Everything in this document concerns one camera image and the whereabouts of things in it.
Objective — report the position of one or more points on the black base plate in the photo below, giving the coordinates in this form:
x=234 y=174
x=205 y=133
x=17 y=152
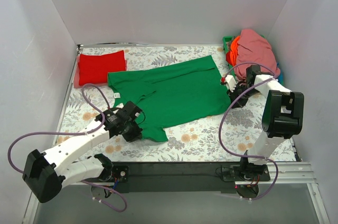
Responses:
x=224 y=177

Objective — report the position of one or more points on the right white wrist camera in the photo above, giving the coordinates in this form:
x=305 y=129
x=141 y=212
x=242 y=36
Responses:
x=229 y=81

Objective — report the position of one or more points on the folded red t shirt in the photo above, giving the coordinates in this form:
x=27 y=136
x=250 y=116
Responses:
x=95 y=68

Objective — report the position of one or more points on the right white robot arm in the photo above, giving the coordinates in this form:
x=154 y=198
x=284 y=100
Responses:
x=282 y=118

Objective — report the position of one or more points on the blue t shirt in basket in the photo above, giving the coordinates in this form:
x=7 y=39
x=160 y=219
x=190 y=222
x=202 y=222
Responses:
x=281 y=76

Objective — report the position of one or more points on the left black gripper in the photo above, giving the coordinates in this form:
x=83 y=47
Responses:
x=134 y=134

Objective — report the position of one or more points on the pink t shirt in basket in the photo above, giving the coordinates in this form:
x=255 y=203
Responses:
x=252 y=47

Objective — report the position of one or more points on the green t shirt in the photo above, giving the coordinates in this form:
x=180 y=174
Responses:
x=172 y=95

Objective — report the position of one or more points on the green plastic basket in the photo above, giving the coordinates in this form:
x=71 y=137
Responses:
x=227 y=40

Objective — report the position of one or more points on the floral table cloth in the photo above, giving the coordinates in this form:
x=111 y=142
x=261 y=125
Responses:
x=214 y=138

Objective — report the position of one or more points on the orange t shirt in basket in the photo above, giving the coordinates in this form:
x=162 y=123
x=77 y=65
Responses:
x=234 y=51

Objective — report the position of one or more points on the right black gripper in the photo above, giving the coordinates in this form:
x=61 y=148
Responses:
x=236 y=98

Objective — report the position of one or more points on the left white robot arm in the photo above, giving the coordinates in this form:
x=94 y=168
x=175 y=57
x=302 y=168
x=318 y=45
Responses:
x=47 y=173

